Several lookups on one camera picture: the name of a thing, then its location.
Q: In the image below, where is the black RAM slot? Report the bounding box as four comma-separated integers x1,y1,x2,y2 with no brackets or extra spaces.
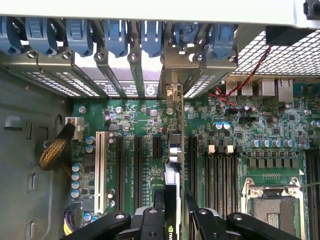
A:
229,145,239,214
220,144,230,215
204,144,213,213
212,145,221,213

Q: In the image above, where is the long black expansion slot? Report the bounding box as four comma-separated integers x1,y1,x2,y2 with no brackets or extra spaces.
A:
188,135,199,201
133,135,145,209
115,134,126,212

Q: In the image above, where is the white PCI expansion slot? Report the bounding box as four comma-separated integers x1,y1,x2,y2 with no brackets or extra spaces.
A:
94,130,110,215

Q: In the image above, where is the short black expansion slot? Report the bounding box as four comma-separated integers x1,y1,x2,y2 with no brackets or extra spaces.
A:
152,136,161,160

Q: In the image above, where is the black RAM slot bank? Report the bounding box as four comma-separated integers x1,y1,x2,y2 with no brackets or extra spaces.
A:
305,149,320,240

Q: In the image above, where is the perforated metal slot cover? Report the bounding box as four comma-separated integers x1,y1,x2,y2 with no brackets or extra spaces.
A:
37,53,109,99
3,53,81,98
183,53,219,100

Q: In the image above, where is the blue slot retention clip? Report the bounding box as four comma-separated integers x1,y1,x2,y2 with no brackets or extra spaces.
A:
103,19,130,59
0,16,23,56
210,23,236,60
65,18,95,58
173,21,200,55
24,17,59,57
140,20,164,59

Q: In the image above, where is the silver CPU socket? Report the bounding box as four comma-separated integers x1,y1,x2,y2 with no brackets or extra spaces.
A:
240,176,307,240

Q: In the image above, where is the green motherboard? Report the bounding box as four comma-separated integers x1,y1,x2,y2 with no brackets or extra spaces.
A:
71,79,320,240

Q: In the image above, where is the white power connector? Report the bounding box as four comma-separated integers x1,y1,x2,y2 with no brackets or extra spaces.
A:
64,116,85,141

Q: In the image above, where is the silver USB port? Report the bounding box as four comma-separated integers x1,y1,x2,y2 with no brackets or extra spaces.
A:
240,79,254,96
224,79,239,97

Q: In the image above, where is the grey metal PC case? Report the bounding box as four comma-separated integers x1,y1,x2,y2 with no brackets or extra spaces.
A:
0,0,320,240

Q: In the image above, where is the silver rear port block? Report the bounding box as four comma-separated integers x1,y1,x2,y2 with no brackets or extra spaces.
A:
260,79,276,97

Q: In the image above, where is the silver ethernet port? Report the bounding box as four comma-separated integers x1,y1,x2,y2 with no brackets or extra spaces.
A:
277,78,295,103

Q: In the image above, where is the black knob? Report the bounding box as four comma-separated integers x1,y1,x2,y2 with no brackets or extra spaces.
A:
302,0,320,21

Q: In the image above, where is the purple yellow wire bundle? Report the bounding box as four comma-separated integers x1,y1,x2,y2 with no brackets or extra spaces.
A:
63,203,82,236

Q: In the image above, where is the black yellow braided cable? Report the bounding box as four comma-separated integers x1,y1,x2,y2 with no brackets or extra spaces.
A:
37,123,77,179

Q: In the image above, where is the red black twisted wire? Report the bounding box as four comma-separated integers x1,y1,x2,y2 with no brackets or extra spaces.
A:
206,44,273,111

